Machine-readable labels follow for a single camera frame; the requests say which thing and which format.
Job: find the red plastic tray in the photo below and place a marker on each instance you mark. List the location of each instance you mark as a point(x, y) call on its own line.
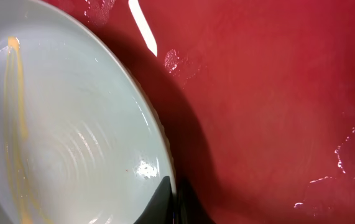
point(257, 99)

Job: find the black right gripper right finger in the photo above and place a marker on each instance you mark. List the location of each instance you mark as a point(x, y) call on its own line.
point(189, 208)

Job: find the light blue plate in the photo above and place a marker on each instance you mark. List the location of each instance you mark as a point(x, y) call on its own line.
point(79, 142)

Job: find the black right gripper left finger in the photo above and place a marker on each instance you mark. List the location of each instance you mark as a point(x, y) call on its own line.
point(159, 210)

